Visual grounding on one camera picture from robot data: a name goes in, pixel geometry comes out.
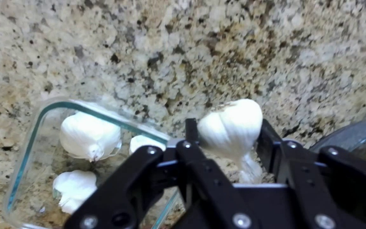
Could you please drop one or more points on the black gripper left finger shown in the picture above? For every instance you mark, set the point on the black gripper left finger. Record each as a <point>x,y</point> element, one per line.
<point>158,191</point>

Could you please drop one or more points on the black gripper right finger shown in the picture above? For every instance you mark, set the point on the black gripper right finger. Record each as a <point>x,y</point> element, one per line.
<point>340,191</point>

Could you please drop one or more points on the long-necked white garlic bulb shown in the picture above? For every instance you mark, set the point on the long-necked white garlic bulb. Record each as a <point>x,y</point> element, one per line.
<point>232,124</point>

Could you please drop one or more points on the large white garlic bulb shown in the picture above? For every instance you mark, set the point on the large white garlic bulb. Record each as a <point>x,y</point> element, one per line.
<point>89,135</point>

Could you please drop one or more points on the square clear glass bowl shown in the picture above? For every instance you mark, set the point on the square clear glass bowl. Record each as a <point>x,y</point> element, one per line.
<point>39,169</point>

